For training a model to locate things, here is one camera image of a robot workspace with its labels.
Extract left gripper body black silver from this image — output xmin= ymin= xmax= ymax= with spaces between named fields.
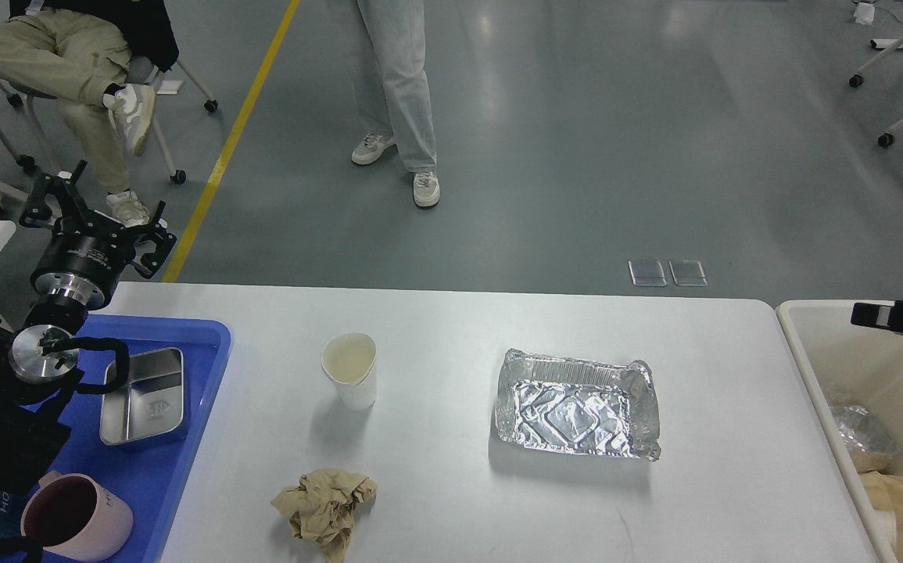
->
xmin=30 ymin=232 xmax=136 ymax=307

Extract aluminium foil tray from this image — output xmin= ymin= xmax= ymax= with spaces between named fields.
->
xmin=492 ymin=349 xmax=661 ymax=462

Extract standing person grey jeans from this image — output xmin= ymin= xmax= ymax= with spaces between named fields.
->
xmin=327 ymin=1 xmax=440 ymax=208

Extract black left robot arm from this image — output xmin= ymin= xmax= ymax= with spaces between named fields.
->
xmin=0 ymin=163 xmax=177 ymax=495

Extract seated person khaki trousers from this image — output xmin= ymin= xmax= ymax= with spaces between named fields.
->
xmin=0 ymin=0 xmax=181 ymax=228

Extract white plastic bin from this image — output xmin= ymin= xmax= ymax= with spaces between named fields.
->
xmin=776 ymin=300 xmax=903 ymax=562

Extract pink mug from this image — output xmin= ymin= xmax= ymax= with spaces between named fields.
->
xmin=21 ymin=471 xmax=135 ymax=562

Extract crumpled brown paper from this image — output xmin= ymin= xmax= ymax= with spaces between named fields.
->
xmin=271 ymin=469 xmax=378 ymax=562

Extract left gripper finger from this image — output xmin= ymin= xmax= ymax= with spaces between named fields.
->
xmin=19 ymin=160 xmax=108 ymax=235
xmin=113 ymin=200 xmax=178 ymax=279

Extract clear floor marker plate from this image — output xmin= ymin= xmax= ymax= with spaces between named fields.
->
xmin=668 ymin=260 xmax=708 ymax=286

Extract white paper cup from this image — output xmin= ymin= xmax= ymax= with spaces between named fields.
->
xmin=321 ymin=332 xmax=377 ymax=411

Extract stainless steel rectangular container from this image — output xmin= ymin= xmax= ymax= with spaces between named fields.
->
xmin=99 ymin=348 xmax=191 ymax=451

